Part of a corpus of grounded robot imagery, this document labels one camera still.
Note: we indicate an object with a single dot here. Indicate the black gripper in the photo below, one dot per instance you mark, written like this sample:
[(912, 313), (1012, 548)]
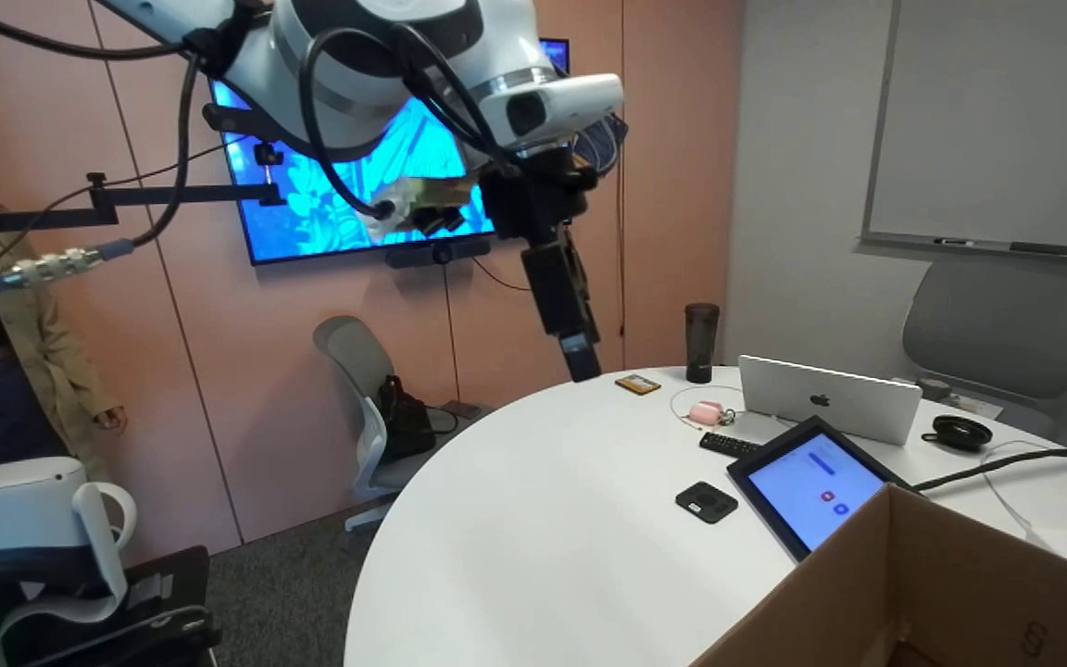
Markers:
[(538, 198)]

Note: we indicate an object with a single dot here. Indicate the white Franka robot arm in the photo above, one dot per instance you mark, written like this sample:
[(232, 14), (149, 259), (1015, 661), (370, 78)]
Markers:
[(497, 49)]

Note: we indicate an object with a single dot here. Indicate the brown cardboard box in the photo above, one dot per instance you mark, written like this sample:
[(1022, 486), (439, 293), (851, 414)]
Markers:
[(989, 595)]

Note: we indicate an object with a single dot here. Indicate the small brown card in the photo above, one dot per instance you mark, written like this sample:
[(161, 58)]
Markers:
[(633, 385)]

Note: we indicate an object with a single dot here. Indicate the black video bar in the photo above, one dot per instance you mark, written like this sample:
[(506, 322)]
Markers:
[(442, 255)]

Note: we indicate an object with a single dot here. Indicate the black tumbler cup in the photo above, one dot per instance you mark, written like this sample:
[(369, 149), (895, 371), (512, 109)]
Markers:
[(700, 338)]

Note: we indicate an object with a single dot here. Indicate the pink computer mouse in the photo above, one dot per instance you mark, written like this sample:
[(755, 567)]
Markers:
[(704, 410)]

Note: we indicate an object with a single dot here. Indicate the black backpack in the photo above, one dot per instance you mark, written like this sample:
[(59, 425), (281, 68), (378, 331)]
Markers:
[(406, 419)]

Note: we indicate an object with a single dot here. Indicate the black remote control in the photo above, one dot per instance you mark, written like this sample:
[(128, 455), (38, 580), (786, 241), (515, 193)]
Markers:
[(718, 443)]

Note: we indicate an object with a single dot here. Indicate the grey white office chair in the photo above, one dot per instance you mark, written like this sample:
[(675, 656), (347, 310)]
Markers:
[(369, 433)]

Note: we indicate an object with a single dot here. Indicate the small black phone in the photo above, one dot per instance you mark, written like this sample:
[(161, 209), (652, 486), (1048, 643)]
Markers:
[(704, 503)]

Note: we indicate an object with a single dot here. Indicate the silver laptop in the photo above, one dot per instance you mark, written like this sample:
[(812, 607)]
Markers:
[(825, 396)]

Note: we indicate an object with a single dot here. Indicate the black tablet blue screen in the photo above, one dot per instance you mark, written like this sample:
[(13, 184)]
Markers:
[(812, 486)]

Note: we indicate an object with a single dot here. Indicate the small dark cup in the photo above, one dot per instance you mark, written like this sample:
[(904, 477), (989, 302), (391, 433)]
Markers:
[(926, 387)]

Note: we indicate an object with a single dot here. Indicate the black round puck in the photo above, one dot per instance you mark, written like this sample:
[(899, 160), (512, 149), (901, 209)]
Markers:
[(958, 433)]

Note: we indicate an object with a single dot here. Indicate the grey lounge chair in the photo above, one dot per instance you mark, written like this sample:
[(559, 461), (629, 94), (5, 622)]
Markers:
[(999, 322)]

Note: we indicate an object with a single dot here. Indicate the person's torso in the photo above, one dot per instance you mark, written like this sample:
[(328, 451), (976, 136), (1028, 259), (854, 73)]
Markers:
[(28, 357)]

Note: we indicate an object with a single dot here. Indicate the tan wrist camera mount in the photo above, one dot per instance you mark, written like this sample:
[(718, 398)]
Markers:
[(427, 198)]

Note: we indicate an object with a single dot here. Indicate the black wall tablet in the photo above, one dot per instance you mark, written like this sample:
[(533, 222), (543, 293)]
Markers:
[(607, 140)]

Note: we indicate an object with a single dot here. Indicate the wall-mounted TV screen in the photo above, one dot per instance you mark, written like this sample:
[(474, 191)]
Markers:
[(298, 224)]

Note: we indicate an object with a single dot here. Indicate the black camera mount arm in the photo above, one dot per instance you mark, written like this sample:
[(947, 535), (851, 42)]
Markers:
[(128, 193)]

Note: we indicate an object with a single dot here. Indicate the wall whiteboard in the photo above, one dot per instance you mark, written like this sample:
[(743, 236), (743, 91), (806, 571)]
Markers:
[(1000, 125)]

